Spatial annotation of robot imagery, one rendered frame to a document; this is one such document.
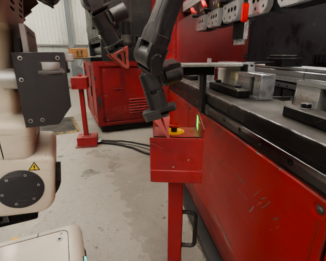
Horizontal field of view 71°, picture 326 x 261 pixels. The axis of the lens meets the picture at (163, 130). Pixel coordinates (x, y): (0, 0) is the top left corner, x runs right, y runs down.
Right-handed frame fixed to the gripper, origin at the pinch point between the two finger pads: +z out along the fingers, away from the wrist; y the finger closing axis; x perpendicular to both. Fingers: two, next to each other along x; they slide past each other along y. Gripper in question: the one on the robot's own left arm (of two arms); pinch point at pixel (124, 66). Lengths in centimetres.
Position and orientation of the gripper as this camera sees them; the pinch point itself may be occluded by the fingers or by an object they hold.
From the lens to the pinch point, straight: 93.8
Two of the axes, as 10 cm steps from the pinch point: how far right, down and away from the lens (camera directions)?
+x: -8.2, 5.4, -1.9
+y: -4.0, -2.9, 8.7
